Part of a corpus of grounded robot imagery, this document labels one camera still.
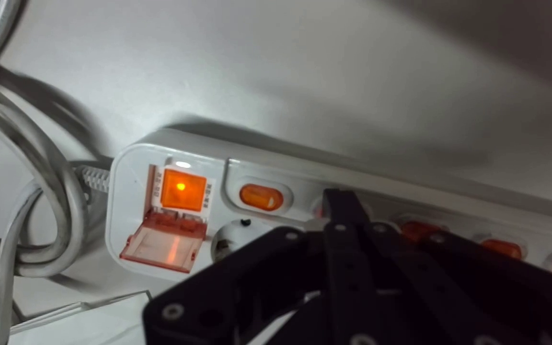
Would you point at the white multi-socket power strip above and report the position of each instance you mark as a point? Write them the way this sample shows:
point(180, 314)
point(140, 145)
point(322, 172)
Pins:
point(178, 203)

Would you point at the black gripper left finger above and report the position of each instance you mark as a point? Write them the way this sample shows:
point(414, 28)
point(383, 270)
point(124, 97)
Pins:
point(318, 283)

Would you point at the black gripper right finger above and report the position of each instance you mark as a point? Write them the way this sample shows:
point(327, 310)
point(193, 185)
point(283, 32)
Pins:
point(506, 289)

